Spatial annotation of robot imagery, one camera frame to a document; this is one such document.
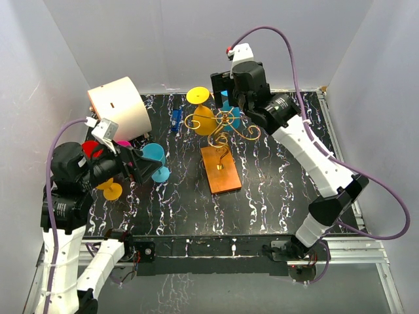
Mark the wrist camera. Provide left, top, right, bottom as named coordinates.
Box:
left=227, top=43, right=254, bottom=79
left=85, top=117, right=118, bottom=154

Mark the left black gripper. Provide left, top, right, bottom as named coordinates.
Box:
left=79, top=136, right=162, bottom=189

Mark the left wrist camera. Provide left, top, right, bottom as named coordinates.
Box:
left=85, top=117, right=118, bottom=154

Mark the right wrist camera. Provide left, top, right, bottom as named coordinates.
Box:
left=227, top=43, right=254, bottom=79

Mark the light blue wine glass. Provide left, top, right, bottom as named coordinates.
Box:
left=142, top=143, right=170, bottom=183

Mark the white cylindrical box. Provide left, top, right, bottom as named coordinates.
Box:
left=88, top=77, right=152, bottom=141

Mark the wooden rack base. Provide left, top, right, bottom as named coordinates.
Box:
left=201, top=146, right=242, bottom=194

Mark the red wine glass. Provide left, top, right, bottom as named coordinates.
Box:
left=81, top=141, right=102, bottom=160

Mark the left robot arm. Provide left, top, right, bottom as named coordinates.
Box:
left=35, top=142, right=162, bottom=313

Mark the teal wine glass back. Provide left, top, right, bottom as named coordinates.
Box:
left=221, top=90, right=241, bottom=131

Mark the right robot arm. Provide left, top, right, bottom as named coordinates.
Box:
left=210, top=61, right=369, bottom=260

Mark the gold wire glass rack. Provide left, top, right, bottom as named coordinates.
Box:
left=183, top=110, right=261, bottom=149

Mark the blue stapler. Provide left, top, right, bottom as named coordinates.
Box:
left=171, top=107, right=182, bottom=133

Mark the pink wine glass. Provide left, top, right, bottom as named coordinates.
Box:
left=116, top=141, right=133, bottom=150

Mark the yellow wine glass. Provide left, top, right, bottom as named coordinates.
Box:
left=185, top=86, right=217, bottom=136
left=96, top=178, right=122, bottom=201

